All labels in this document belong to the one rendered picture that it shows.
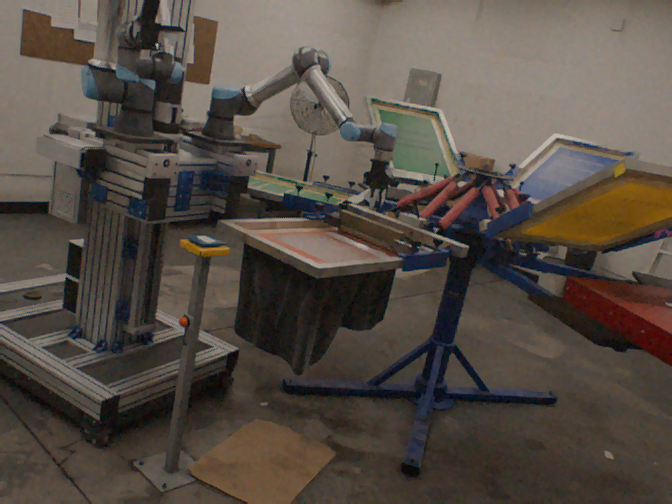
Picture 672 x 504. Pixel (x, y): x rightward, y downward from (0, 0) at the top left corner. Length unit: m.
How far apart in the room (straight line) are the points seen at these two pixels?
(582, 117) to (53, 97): 4.84
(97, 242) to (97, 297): 0.25
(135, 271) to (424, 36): 5.60
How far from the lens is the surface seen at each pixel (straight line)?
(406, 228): 2.98
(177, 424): 2.67
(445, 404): 3.78
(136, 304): 3.06
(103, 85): 2.59
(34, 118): 6.03
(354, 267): 2.35
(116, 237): 3.01
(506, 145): 7.18
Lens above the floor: 1.61
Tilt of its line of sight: 14 degrees down
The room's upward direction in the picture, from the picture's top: 12 degrees clockwise
